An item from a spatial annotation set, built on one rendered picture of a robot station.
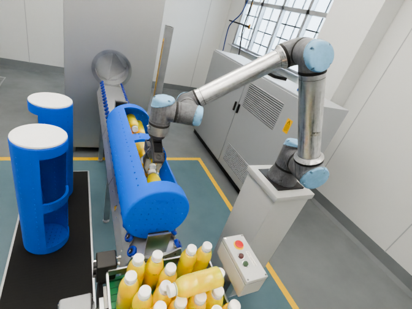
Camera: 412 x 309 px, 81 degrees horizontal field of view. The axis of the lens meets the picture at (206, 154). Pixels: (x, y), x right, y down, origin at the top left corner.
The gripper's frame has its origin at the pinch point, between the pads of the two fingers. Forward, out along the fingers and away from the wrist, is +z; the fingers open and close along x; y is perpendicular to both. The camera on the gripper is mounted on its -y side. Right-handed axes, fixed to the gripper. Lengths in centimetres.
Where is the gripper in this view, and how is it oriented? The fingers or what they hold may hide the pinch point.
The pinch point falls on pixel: (151, 171)
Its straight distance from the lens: 118.2
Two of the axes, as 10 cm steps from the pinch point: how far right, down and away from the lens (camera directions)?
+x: -8.9, 0.0, -4.6
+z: -2.6, 8.3, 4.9
